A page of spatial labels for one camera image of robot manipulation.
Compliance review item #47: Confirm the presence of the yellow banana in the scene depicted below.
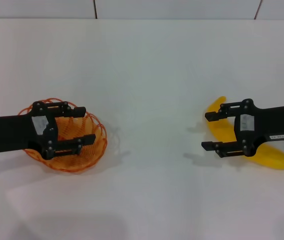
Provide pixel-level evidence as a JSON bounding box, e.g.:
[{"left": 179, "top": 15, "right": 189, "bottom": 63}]
[{"left": 205, "top": 95, "right": 284, "bottom": 171}]

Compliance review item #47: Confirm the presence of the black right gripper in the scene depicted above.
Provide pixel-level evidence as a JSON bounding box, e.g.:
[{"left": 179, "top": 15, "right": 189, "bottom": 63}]
[{"left": 201, "top": 98, "right": 284, "bottom": 159}]

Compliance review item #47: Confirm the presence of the orange wire basket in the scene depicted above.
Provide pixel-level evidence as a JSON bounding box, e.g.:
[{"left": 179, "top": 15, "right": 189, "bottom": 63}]
[{"left": 17, "top": 97, "right": 108, "bottom": 173}]

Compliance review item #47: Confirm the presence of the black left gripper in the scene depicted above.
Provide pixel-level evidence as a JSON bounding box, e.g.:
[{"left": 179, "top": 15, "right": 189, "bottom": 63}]
[{"left": 0, "top": 101, "right": 97, "bottom": 161}]

